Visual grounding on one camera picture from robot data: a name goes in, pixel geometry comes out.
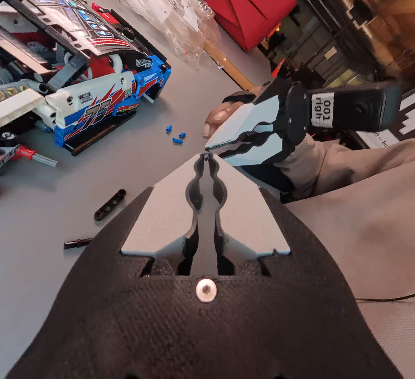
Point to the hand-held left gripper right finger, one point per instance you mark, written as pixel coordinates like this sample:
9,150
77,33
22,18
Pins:
253,223

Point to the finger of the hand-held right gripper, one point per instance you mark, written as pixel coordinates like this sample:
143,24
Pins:
262,153
246,119

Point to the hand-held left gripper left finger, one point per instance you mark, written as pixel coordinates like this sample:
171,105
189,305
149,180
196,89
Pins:
159,223

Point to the black thin connector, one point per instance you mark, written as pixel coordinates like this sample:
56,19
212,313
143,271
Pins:
110,205

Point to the black thin frame piece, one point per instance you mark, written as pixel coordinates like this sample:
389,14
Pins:
207,157

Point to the toy race car model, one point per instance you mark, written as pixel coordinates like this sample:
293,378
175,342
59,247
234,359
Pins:
81,77

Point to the grey desk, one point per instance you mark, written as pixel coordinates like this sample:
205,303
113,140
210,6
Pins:
129,158

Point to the person's right hand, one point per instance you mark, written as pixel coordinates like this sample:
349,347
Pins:
217,119

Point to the orange traffic cone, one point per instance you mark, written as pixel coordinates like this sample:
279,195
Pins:
278,69

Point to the red bag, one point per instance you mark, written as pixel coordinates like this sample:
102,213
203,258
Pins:
253,3

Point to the clear plastic bag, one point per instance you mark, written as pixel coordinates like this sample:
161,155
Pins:
162,6

